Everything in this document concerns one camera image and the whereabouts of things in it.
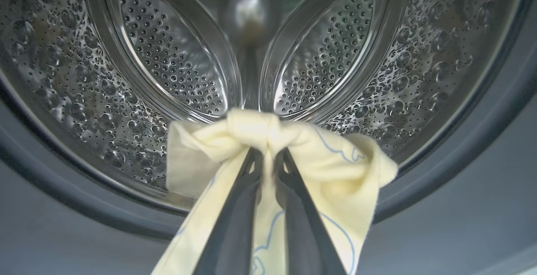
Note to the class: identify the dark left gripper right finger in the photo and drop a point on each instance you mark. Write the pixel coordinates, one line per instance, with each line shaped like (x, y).
(306, 237)

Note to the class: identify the cream garment with carrot print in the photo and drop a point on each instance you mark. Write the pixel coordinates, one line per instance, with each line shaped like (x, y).
(344, 182)

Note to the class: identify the steel perforated washer drum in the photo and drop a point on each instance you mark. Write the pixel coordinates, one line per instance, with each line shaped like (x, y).
(84, 78)

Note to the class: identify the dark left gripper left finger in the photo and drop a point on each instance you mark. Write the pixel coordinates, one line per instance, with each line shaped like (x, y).
(235, 233)

